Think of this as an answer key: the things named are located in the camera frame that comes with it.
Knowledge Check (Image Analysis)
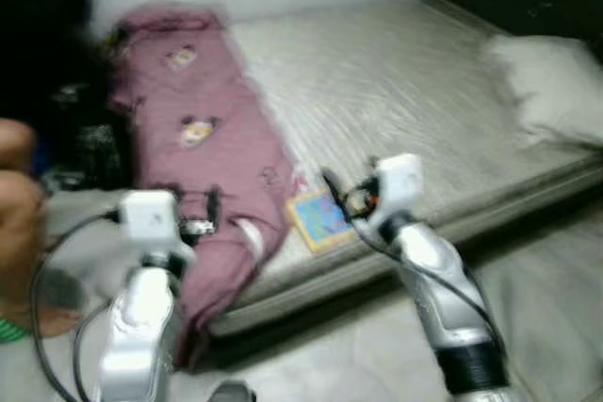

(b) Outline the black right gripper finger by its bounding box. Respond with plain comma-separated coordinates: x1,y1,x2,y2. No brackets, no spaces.
320,169,350,210

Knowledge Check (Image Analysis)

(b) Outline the colourful yellow-edged picture book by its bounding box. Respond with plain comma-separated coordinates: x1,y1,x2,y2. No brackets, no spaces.
285,190,357,252

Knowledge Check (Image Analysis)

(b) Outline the white pillow with handwriting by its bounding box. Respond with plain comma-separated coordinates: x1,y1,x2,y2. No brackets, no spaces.
485,35,603,149

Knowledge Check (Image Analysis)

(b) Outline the grey quilted mattress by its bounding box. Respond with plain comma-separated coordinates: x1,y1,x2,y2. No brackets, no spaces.
212,0,603,337

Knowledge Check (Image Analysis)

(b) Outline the pink cartoon print blanket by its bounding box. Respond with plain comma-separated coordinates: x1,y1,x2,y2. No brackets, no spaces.
108,5,298,370

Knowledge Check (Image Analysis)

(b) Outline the black printed bag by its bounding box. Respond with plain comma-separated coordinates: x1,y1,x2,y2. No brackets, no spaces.
57,82,133,191

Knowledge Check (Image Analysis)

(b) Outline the grey left robot leg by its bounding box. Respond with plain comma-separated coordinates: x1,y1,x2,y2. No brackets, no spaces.
209,381,255,402

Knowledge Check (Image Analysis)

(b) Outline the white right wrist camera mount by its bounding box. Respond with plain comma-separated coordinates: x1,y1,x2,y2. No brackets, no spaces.
367,154,423,229

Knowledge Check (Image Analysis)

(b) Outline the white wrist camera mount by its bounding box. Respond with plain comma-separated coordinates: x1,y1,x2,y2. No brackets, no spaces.
367,154,423,229
121,190,194,257

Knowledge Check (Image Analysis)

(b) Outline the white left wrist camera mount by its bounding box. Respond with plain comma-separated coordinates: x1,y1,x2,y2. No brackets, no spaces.
121,190,194,257

